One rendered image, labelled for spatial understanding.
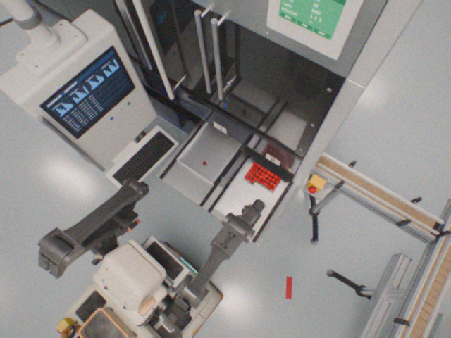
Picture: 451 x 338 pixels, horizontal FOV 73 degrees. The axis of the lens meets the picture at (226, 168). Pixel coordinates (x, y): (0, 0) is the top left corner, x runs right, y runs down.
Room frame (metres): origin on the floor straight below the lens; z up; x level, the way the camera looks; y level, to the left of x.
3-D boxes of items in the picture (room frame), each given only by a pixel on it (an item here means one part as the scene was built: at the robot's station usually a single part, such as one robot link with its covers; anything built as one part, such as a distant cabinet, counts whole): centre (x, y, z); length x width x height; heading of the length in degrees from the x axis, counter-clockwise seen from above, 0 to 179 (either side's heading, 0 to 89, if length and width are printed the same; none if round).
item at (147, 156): (0.75, 0.49, 0.82); 0.40 x 0.14 x 0.02; 133
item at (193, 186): (0.56, -0.02, 0.87); 0.70 x 0.48 x 0.02; 49
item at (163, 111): (1.14, 0.40, 0.73); 1.98 x 0.01 x 0.25; 49
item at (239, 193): (0.42, -0.12, 0.90); 0.34 x 0.26 x 0.04; 140
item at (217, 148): (0.73, 0.07, 0.90); 0.34 x 0.26 x 0.04; 139
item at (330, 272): (-0.16, -0.88, 0.07); 0.50 x 0.08 x 0.14; 49
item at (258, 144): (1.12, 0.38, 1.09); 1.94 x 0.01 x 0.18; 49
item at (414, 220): (0.35, -0.77, 0.92); 0.69 x 0.16 x 0.16; 49
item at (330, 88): (0.50, -0.33, 1.40); 0.04 x 0.01 x 0.80; 49
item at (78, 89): (0.94, 0.64, 1.19); 0.50 x 0.19 x 0.78; 133
